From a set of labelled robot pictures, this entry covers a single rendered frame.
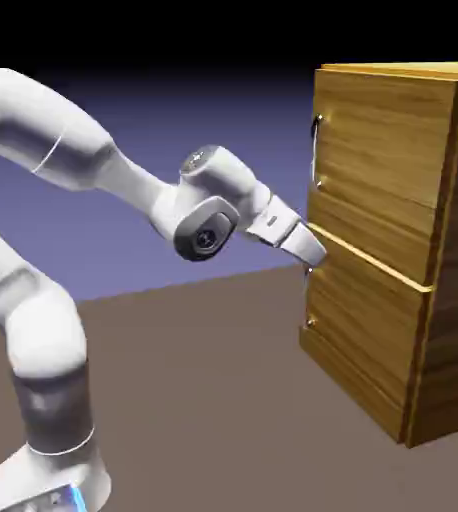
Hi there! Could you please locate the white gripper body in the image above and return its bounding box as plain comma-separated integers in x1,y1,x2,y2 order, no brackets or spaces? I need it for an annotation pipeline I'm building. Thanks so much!
281,221,329,268

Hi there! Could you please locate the small wood cabinet door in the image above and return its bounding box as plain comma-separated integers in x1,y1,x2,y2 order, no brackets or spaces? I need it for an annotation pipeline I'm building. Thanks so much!
298,228,434,444

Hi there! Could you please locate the large wood cabinet door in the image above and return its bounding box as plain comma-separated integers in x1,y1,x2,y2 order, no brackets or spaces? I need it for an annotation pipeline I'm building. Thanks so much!
307,68,458,288

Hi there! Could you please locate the light wood cabinet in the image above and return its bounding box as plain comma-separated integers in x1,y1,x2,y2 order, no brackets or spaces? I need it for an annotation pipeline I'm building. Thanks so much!
298,61,458,449

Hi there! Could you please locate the short silver door handle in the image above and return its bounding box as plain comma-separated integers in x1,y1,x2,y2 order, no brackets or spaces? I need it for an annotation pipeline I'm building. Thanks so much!
303,265,317,328

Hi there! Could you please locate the long silver door handle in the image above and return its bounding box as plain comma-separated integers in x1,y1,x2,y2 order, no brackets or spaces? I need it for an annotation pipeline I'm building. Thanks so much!
310,113,325,189

